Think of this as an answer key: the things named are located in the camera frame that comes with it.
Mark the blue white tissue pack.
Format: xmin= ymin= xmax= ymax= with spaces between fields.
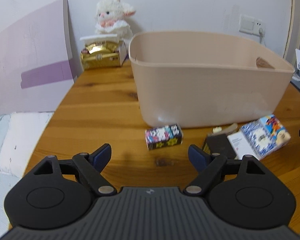
xmin=241 ymin=114 xmax=291 ymax=160

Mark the black small box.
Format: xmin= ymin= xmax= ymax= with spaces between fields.
xmin=202 ymin=134 xmax=236 ymax=159

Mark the small colourful patterned box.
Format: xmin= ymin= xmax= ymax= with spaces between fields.
xmin=145 ymin=124 xmax=183 ymax=151

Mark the white slim carton box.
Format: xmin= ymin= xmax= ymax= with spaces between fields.
xmin=227 ymin=131 xmax=260 ymax=160

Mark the beige plastic storage basket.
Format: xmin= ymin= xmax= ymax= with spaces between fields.
xmin=128 ymin=31 xmax=294 ymax=128

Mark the pink purple headboard panel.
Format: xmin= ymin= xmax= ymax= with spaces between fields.
xmin=0 ymin=0 xmax=82 ymax=115

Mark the gold foil snack box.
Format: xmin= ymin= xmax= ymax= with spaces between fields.
xmin=80 ymin=34 xmax=127 ymax=70

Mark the white plush lamb toy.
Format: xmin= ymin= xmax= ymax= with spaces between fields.
xmin=95 ymin=0 xmax=136 ymax=40

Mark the white plug and cable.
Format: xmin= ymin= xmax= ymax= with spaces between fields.
xmin=257 ymin=27 xmax=268 ymax=46

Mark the white wall switch socket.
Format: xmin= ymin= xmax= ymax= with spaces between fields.
xmin=239 ymin=14 xmax=266 ymax=36

